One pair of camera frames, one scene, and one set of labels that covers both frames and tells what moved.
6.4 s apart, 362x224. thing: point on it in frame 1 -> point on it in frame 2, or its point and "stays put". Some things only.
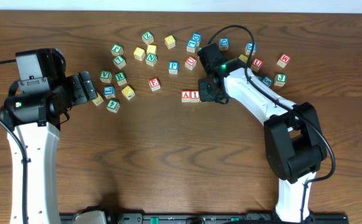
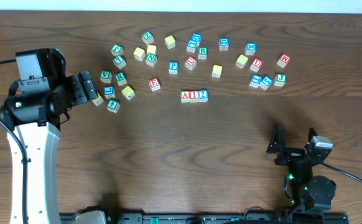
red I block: x=194 y=96 stays put
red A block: x=186 y=96 stays put
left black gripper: x=79 y=95 stays put
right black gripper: x=204 y=94 -> x=291 y=154
